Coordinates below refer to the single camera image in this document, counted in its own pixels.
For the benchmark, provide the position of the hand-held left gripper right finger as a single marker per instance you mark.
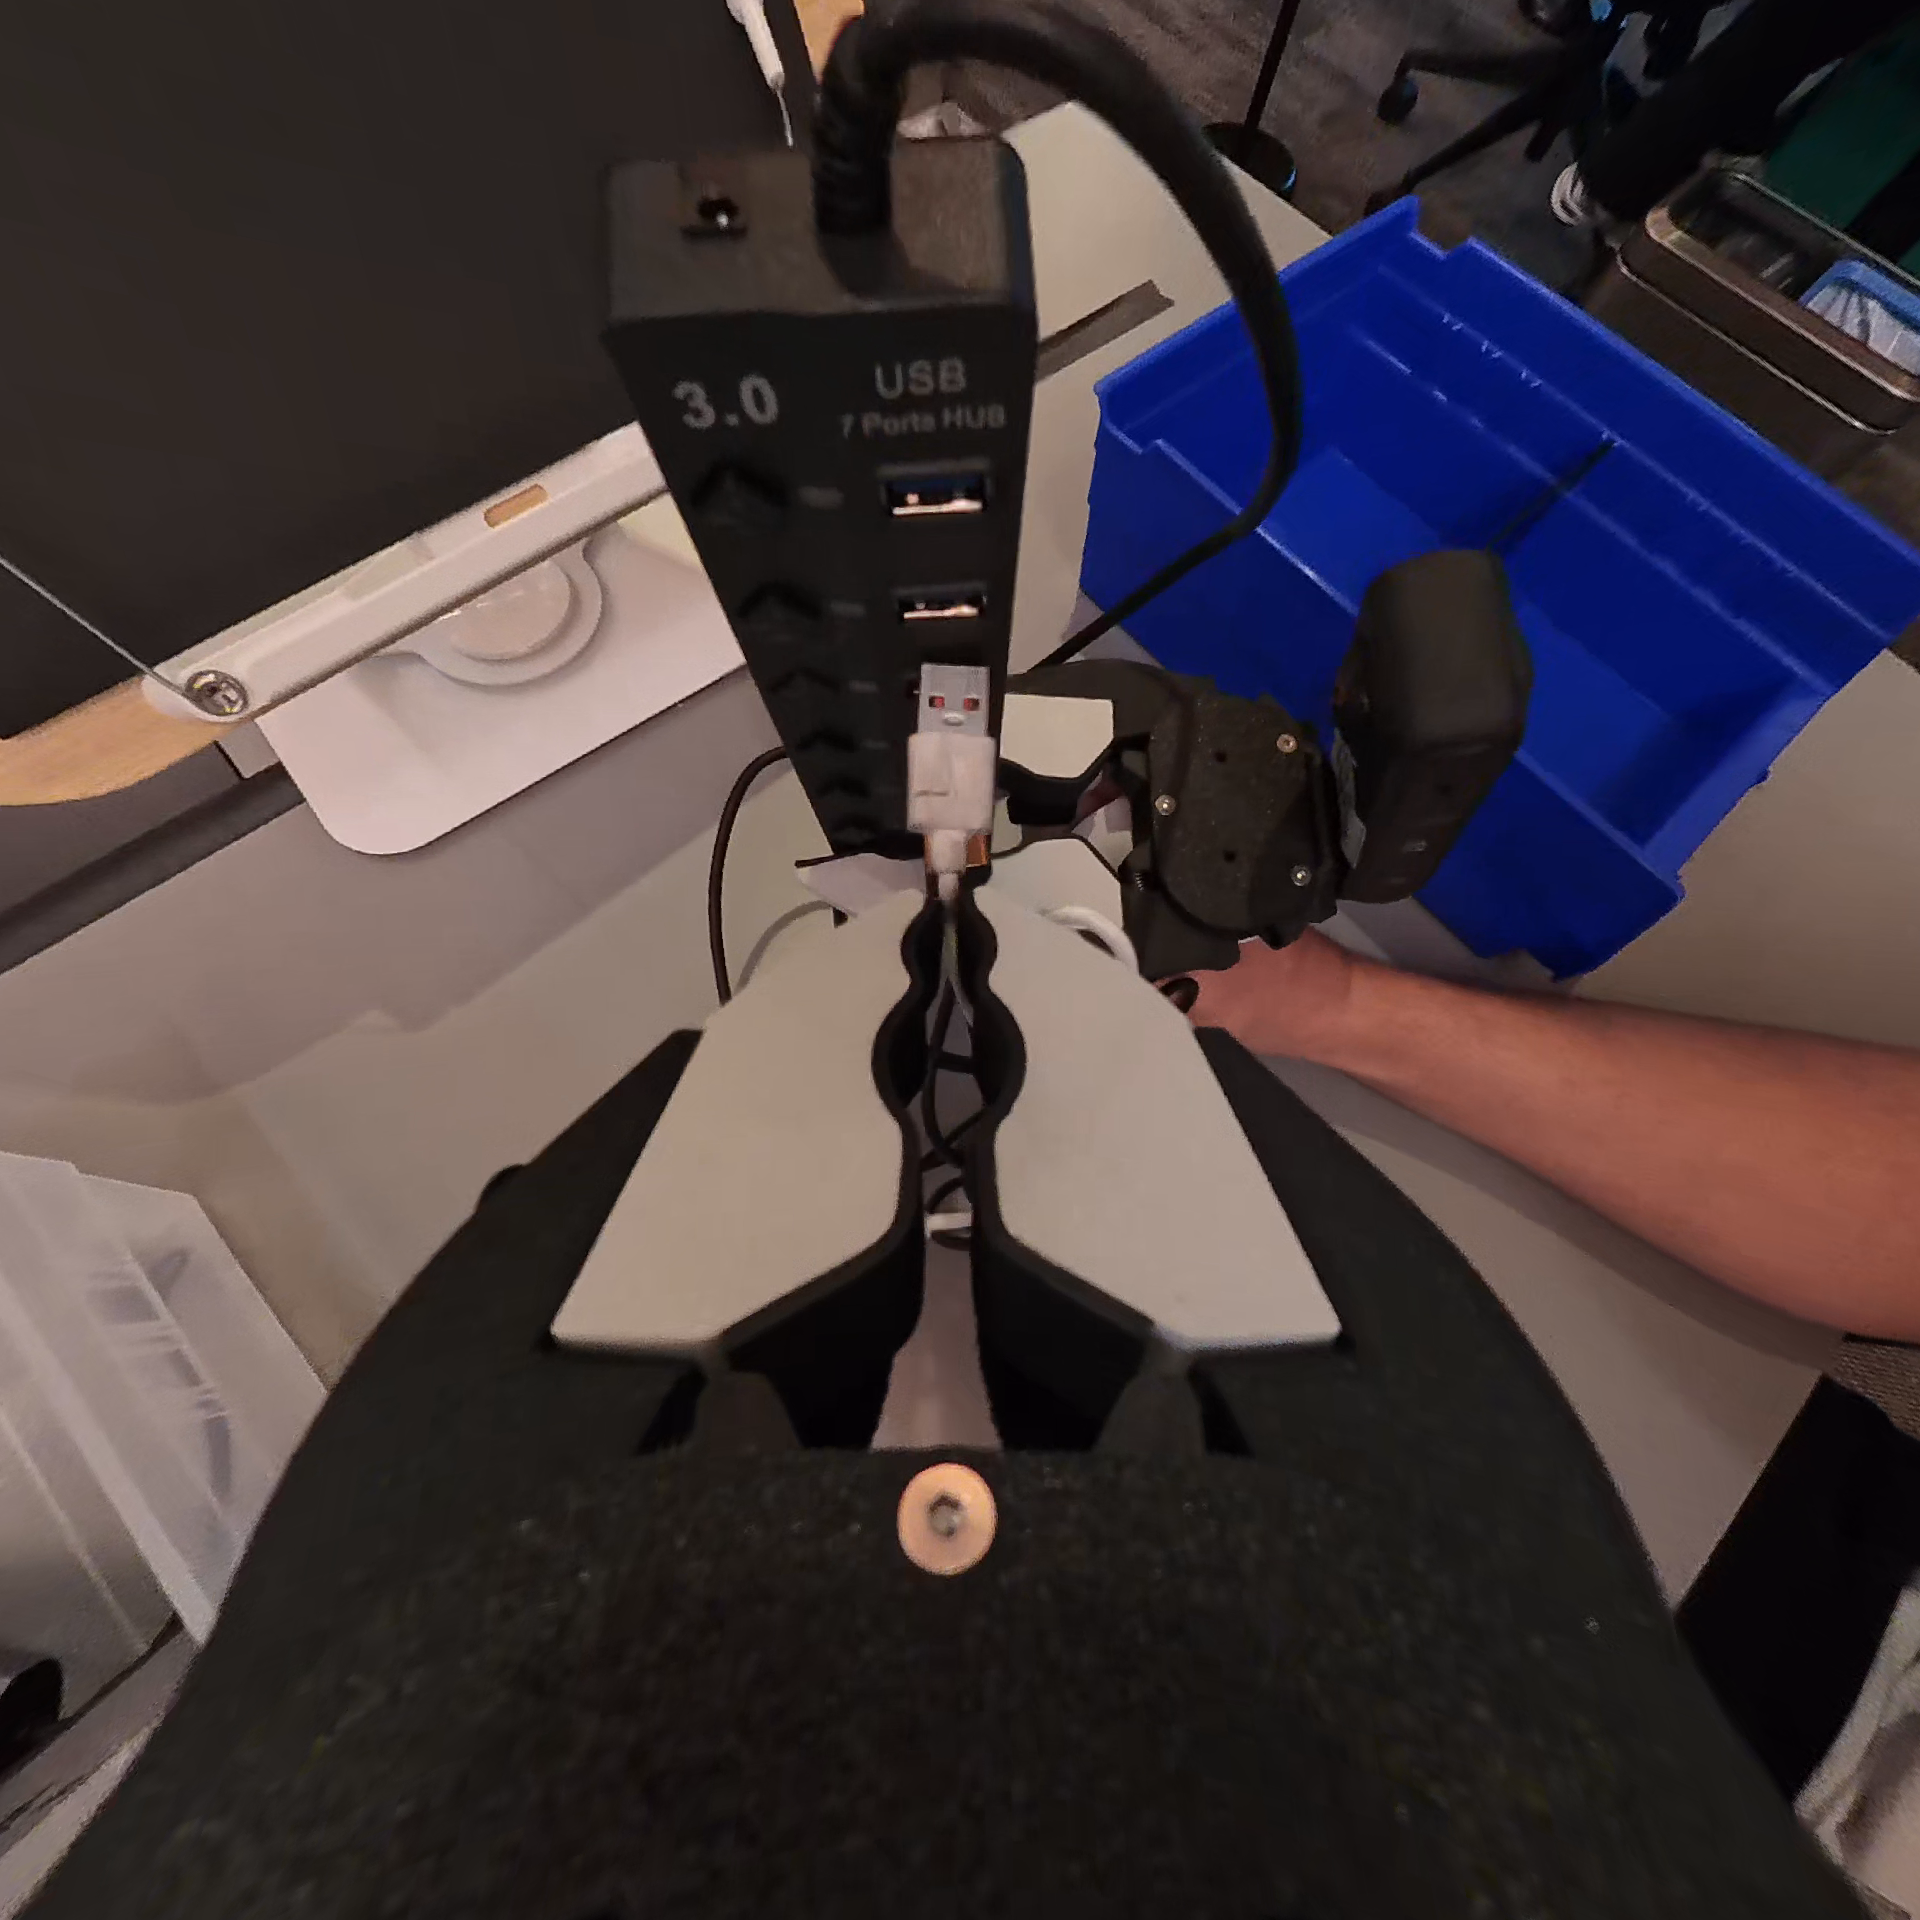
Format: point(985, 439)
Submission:
point(1155, 1184)

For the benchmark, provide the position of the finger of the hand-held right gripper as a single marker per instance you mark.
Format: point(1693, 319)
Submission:
point(1089, 682)
point(1065, 796)

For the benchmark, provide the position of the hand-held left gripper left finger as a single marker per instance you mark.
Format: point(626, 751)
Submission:
point(749, 1170)

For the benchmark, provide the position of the black 7-port USB hub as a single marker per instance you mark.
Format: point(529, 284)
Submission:
point(1259, 329)

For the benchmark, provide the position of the large blue plastic bin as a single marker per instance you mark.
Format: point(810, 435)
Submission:
point(1650, 628)

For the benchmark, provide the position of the person's right forearm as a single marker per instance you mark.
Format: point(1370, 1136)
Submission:
point(1650, 1140)

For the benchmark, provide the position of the grey desk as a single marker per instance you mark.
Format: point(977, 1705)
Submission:
point(375, 1079)

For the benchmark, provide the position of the person's right hand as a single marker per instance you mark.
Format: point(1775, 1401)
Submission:
point(1276, 991)

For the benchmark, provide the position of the white stand with wooden board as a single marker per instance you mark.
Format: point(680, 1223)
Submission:
point(421, 751)

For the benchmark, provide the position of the black pole stand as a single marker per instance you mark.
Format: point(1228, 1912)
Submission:
point(1253, 89)

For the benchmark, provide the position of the clear plastic storage bin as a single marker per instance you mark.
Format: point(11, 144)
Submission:
point(135, 1348)

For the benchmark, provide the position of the metal trash can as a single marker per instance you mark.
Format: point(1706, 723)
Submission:
point(1693, 299)

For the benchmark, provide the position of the person's dark clothing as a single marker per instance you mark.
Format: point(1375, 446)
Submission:
point(1816, 1576)

